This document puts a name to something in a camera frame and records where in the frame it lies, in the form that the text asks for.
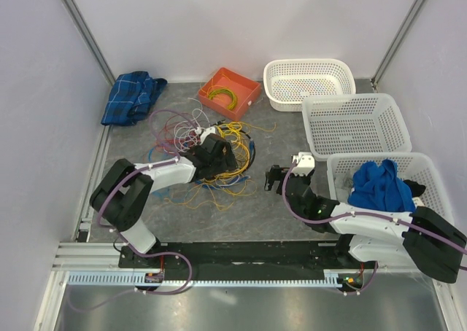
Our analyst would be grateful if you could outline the thin yellow wire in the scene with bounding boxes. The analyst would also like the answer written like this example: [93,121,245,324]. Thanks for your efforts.
[163,120,277,212]

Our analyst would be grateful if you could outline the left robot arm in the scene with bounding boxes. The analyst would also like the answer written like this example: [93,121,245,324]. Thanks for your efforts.
[90,133,237,268]

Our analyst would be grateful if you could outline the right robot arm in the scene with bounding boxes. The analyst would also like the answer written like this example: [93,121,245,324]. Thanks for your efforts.
[265,165,466,284]

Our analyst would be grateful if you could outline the orange plastic box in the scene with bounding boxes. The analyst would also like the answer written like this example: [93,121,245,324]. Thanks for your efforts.
[198,67,261,121]

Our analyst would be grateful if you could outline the blue towel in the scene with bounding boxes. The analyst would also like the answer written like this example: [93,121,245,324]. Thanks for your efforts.
[347,159,416,212]

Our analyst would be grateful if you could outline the middle white perforated basket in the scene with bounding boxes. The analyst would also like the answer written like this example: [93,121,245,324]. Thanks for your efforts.
[302,93,412,161]

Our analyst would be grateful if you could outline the white basket with cloths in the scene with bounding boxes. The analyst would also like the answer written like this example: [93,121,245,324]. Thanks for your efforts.
[327,152,455,225]

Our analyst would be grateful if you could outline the blue plaid cloth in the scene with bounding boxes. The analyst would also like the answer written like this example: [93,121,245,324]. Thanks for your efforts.
[101,71,168,126]

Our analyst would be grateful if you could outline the rounded white perforated basket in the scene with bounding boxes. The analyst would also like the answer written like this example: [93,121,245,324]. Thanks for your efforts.
[263,58,356,112]

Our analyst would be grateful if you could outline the black cloth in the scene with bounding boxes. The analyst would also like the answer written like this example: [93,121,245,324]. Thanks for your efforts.
[404,179,426,198]

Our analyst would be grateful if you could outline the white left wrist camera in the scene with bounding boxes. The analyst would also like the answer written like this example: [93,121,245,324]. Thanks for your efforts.
[195,126,217,143]

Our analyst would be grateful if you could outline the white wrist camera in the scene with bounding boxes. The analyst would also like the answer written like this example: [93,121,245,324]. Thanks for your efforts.
[291,152,315,176]
[195,126,217,143]

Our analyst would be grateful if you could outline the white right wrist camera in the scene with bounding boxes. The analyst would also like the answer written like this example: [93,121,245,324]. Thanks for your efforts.
[291,152,315,176]

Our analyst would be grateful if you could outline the thick black cable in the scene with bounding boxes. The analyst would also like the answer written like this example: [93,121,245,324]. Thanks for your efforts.
[211,120,258,175]

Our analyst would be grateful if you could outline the white thin wire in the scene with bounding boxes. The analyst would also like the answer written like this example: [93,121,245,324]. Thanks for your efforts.
[173,98,211,153]

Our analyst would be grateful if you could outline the red thin wire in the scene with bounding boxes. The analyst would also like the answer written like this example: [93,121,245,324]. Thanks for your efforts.
[154,115,198,153]

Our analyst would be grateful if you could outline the yellow green wire coil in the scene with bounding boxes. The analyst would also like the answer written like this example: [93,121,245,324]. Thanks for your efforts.
[207,86,239,112]

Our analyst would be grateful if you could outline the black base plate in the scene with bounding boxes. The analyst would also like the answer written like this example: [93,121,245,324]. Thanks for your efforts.
[117,240,379,283]

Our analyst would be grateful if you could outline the light blue cable duct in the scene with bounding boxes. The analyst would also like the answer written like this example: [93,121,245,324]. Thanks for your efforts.
[67,271,342,288]

